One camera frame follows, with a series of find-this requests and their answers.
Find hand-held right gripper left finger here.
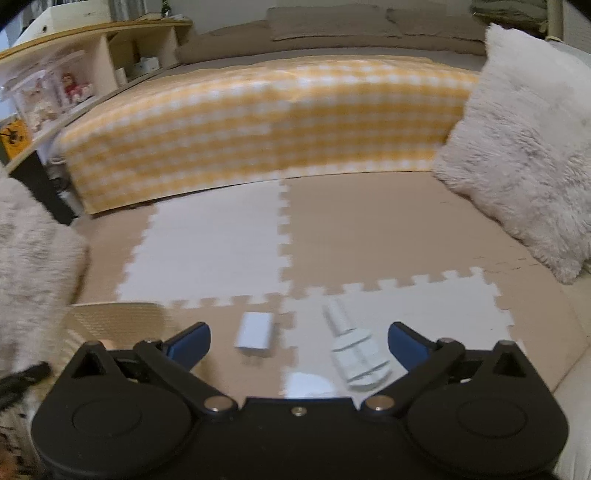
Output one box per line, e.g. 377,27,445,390
60,322,238,418

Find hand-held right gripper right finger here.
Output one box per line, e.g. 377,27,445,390
360,322,539,418

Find white plastic clamp tool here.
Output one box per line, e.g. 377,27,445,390
322,300,394,393

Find white charger plug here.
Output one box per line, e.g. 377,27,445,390
234,312,274,356

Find cream plastic lattice basket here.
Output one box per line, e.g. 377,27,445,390
65,301,185,352

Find white round gadget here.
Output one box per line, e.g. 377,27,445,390
284,371,341,398

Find tan foam mat tile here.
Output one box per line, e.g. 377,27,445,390
281,173,541,296
171,295,301,403
74,203,160,305

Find white foam mat tile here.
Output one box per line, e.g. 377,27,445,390
281,268,527,398
115,179,293,310

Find cream black printed cloth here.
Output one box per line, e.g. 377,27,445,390
0,401,43,480

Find large white fluffy pillow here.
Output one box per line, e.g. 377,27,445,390
0,173,90,374

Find yellow checked bed cloth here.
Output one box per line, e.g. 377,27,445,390
55,58,481,215

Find square white fluffy pillow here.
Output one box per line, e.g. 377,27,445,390
431,23,591,284

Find orange printed box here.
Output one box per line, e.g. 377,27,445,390
0,117,33,160

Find clear doll display case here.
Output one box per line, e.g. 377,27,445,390
48,51,99,112
7,69,63,131

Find wooden shelf unit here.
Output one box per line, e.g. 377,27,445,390
0,18,194,172

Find long brown bolster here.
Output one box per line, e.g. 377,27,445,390
178,21,274,65

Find brown bed pillow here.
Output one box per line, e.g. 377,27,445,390
268,7,402,41
387,8,490,43

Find folded grey blankets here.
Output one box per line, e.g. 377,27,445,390
471,0,550,33

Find white storage box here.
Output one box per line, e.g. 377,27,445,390
14,0,114,47

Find white louvered closet door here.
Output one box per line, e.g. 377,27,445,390
561,0,591,43

